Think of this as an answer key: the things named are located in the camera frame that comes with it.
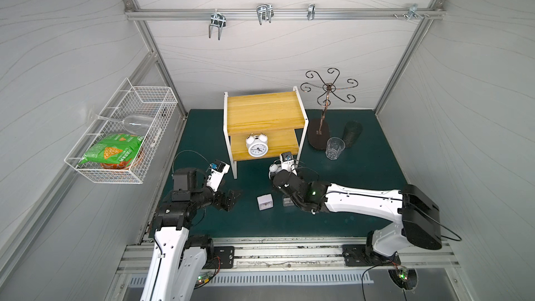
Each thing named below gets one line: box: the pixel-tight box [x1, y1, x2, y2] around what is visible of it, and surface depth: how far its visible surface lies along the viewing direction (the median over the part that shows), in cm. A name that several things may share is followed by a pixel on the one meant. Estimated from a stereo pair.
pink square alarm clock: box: [256, 193, 274, 212], surface depth 84 cm
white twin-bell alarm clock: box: [245, 133, 269, 158], surface depth 80 cm
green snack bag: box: [78, 133, 145, 166], surface depth 56 cm
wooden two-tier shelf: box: [222, 86, 310, 180], surface depth 78 cm
